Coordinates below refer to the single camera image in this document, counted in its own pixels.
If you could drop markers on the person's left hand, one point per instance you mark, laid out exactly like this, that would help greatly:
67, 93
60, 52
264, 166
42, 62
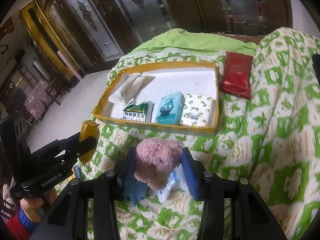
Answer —
32, 206

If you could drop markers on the white green medicine sachet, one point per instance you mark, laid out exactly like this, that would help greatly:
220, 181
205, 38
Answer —
137, 112

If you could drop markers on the floral panel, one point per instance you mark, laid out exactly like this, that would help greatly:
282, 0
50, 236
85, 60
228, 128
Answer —
66, 61

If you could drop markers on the yellow-edged white foam box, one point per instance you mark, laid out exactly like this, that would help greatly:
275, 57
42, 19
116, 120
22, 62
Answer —
175, 80

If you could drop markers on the pink plush toy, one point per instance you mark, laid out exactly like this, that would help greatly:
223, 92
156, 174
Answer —
157, 155

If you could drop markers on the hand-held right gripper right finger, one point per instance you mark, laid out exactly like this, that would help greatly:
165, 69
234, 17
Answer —
190, 175

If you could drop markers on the green white printed blanket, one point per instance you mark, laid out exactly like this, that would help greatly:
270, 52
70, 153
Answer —
275, 130

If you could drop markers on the lemon print tissue pack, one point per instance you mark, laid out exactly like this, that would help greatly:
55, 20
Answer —
197, 110

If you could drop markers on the brown cloth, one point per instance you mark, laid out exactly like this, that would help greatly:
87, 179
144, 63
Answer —
240, 37

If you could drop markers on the red packet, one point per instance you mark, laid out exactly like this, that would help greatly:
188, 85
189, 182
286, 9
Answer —
237, 77

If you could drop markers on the golden door frame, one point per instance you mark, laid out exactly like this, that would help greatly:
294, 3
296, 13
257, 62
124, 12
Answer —
40, 27

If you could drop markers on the blue cartoon tissue pack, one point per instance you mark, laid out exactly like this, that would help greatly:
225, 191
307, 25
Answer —
170, 110

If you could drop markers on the floral covered chair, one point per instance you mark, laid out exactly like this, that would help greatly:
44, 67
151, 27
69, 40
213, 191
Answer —
37, 100

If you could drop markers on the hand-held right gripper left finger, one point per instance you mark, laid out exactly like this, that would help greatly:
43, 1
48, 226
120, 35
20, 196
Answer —
126, 175

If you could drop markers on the white blue-print sachet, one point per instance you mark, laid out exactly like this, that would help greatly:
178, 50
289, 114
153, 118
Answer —
166, 192

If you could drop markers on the white red-print sachet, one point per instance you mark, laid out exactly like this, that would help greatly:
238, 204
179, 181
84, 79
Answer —
130, 87

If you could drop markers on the wooden chair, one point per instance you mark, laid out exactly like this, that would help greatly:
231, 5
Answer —
57, 90

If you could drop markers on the black chair part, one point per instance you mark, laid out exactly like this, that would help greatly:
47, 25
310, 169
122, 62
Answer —
316, 67

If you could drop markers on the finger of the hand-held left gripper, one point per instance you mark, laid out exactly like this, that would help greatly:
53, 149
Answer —
86, 147

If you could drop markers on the white cylinder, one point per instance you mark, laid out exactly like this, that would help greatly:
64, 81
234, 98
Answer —
38, 67

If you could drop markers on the wooden glass panel door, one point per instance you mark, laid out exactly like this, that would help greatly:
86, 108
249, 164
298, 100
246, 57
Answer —
87, 17
250, 2
145, 10

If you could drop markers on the yellow packet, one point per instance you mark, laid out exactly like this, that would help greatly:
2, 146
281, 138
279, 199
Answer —
88, 130

